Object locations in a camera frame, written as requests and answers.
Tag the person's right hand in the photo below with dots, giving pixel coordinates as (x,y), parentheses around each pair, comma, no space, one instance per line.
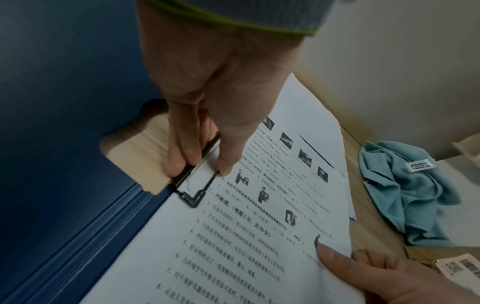
(405,282)

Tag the person's left hand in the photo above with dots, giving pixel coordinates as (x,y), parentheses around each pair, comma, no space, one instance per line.
(210,65)

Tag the black folder clip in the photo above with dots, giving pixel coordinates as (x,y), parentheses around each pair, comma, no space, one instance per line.
(195,199)

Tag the printed white paper sheet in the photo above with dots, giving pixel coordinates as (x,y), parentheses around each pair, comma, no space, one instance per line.
(240,237)

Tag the brown cardboard box with label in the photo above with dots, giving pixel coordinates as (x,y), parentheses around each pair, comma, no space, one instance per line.
(455,264)

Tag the teal cloth with white tag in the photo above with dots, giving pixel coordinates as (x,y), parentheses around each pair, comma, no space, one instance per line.
(408,202)

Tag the white box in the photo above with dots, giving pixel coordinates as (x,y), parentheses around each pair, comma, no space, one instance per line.
(467,204)

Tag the blue file folder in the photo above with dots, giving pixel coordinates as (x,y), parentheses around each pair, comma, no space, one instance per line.
(63,118)

